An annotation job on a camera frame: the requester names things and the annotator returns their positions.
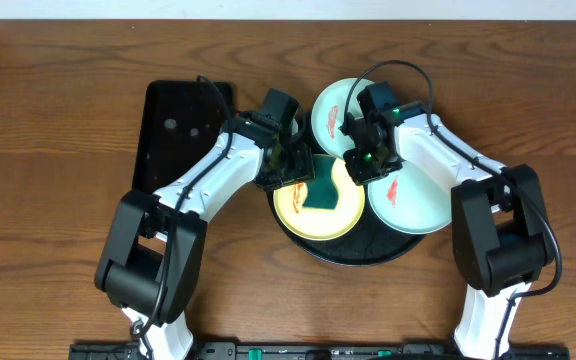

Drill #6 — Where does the green plate, far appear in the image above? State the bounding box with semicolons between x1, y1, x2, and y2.
310;78;373;159

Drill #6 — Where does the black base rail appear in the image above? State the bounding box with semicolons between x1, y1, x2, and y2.
68;340;571;360

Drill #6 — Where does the round black tray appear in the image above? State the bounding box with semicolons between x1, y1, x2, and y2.
266;110;427;267

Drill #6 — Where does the yellow plate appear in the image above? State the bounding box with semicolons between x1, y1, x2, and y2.
270;157;366;241

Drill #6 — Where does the rectangular black tray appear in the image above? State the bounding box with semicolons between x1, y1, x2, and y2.
132;80;226;193

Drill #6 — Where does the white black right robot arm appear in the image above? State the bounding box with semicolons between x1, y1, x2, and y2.
323;78;558;359

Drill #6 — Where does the green plate, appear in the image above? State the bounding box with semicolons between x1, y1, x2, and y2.
367;162;451;235
310;78;373;159

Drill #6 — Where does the green yellow sponge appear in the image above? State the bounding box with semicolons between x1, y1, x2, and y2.
303;154;339;210

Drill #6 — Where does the green plate, near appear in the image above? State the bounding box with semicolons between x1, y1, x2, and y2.
367;162;451;235

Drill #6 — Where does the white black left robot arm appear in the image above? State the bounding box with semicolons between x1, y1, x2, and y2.
94;89;314;359

